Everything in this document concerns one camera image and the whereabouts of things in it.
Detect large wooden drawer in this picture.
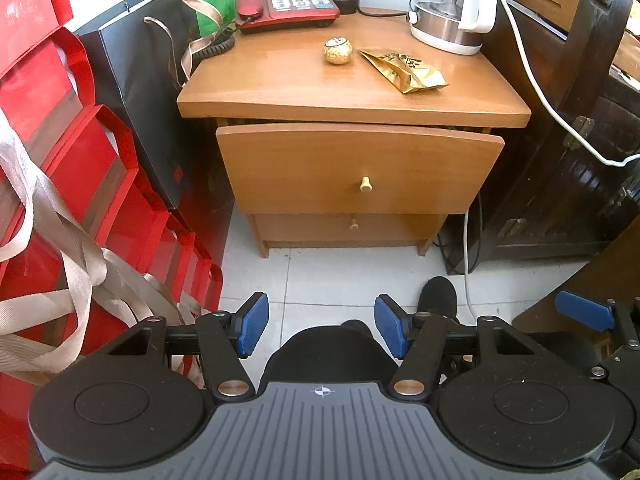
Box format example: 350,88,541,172
216,119,505,216

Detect black gift bag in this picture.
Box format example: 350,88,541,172
75,0,236,211

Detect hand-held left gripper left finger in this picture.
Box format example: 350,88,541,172
107,291,271,403

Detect dark wooden cabinet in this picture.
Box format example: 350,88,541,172
480,0,640,263

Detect white power cable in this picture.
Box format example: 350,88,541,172
495,0,640,167
461,205,482,322

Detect person's black shoe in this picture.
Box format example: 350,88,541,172
416,276,460,326

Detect black coiled telephone cord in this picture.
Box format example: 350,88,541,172
192,20,251,59

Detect gold foil ball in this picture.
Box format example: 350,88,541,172
324,36,354,66

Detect gold tea packet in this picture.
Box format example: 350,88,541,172
357,47,449,95

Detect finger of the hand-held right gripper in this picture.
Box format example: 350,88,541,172
556,290,640,382

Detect red telephone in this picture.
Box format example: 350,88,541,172
236,0,341,36

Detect glass electric kettle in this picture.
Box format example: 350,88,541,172
409,0,498,56

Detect wooden nightstand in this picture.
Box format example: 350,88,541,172
177,7,532,258

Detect person's black trouser leg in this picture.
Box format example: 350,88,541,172
257,319,388,396

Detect black floor cables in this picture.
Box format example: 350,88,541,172
432,192,485,277

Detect row of red gift bags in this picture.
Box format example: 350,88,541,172
0,0,226,480

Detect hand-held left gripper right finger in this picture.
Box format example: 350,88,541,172
374,294,538,403

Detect small wooden drawer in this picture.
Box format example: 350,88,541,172
254,212,447,243

